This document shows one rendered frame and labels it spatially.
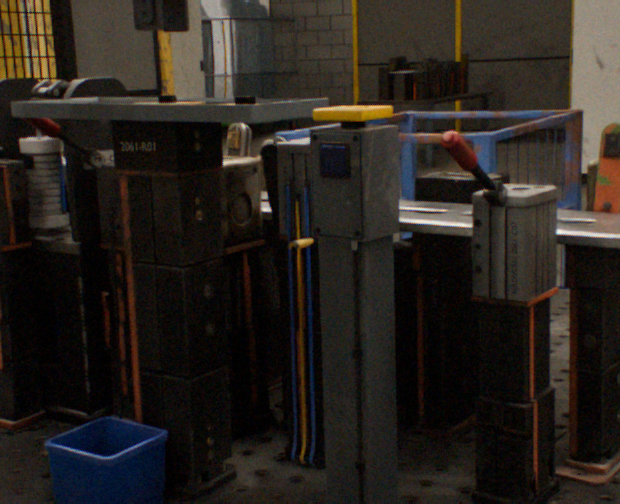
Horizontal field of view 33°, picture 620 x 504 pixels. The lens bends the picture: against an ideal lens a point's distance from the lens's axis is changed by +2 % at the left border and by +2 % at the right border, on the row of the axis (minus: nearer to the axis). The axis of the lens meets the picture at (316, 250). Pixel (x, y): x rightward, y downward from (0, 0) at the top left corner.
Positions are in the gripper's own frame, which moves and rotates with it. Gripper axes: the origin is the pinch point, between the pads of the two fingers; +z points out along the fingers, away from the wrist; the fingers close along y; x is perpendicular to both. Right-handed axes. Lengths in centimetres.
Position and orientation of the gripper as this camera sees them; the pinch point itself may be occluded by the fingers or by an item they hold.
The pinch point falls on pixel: (162, 22)
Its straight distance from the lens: 122.9
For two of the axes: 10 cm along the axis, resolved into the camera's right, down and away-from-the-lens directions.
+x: -9.8, 0.0, 1.9
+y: 1.8, -1.9, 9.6
